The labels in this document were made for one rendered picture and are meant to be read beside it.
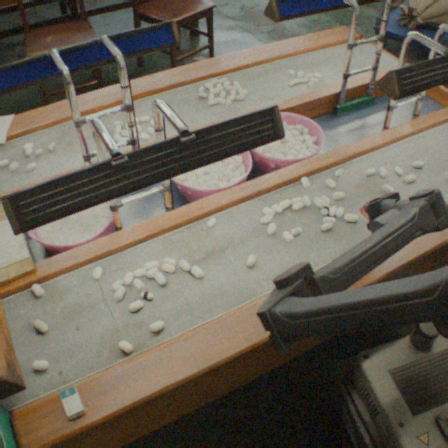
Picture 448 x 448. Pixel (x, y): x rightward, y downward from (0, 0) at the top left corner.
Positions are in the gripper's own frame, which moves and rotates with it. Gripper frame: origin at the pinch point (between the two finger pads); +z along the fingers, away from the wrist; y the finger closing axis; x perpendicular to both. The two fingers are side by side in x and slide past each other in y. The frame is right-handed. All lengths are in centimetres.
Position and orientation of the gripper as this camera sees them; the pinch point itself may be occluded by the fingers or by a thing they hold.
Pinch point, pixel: (362, 210)
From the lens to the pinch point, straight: 123.0
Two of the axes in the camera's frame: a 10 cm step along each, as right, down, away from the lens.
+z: -3.6, -0.5, 9.3
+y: -8.8, 3.5, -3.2
